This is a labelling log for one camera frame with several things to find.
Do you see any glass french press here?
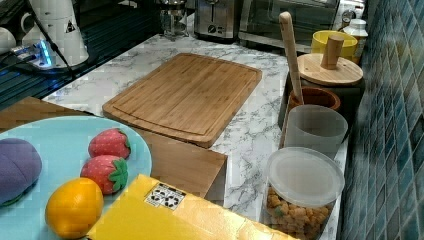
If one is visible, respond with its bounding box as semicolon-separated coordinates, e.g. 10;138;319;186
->
156;0;188;41

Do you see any brown ceramic cup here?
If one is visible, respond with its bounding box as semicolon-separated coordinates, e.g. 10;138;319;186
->
302;86;341;111

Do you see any yellow cereal box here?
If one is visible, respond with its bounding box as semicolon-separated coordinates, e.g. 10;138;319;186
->
87;175;296;240

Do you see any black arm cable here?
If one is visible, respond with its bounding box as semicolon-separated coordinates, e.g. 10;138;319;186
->
24;0;75;76

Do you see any white capped spice bottle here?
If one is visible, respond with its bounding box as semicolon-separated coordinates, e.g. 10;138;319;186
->
342;19;368;64

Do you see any plush strawberry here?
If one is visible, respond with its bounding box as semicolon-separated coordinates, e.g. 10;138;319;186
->
80;155;129;195
88;128;131;159

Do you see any wooden spoon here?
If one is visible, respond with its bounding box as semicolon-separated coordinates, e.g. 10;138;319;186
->
279;11;304;104

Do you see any stainless toaster oven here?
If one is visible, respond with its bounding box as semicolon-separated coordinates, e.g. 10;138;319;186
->
239;0;367;52

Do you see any yellow toy lemon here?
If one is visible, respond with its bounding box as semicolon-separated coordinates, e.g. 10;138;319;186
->
45;178;104;239

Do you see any lower plush strawberry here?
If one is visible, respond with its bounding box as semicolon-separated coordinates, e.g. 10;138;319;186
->
80;155;129;195

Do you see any bamboo cutting board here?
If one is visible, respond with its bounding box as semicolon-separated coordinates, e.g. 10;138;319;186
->
102;53;262;148

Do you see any silver slot toaster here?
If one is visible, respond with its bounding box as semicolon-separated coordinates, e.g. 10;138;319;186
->
194;0;243;42

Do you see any yellow mug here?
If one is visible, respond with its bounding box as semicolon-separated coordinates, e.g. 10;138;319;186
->
311;30;358;60

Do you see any wooden tray box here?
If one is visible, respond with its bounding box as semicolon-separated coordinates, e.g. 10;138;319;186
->
0;97;227;205

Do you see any light blue plate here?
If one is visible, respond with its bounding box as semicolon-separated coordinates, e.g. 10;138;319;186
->
0;116;152;240

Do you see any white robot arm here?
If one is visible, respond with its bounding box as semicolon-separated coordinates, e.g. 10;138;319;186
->
1;0;89;70

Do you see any purple plush eggplant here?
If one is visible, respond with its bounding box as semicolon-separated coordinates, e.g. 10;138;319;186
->
0;138;42;206

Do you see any dark canister with wooden lid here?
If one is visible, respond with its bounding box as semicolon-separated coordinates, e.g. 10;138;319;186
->
297;35;364;125

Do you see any upper plush strawberry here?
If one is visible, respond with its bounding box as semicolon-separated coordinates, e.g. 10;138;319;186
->
88;128;131;159

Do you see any frosted plastic cup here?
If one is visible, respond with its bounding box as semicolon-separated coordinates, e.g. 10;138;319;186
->
284;105;348;159

